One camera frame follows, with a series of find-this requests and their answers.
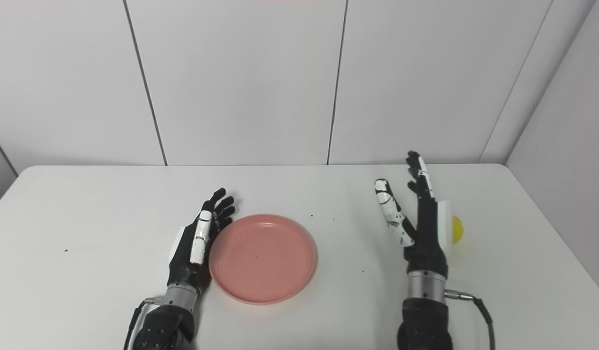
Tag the pink plate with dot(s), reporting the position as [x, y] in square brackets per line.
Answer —
[263, 259]

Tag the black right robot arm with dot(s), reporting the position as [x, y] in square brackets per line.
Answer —
[426, 316]

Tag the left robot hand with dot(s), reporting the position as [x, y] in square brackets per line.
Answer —
[197, 243]

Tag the yellow lemon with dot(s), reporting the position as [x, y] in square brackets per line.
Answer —
[457, 229]

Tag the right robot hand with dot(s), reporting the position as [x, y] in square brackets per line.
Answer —
[421, 228]

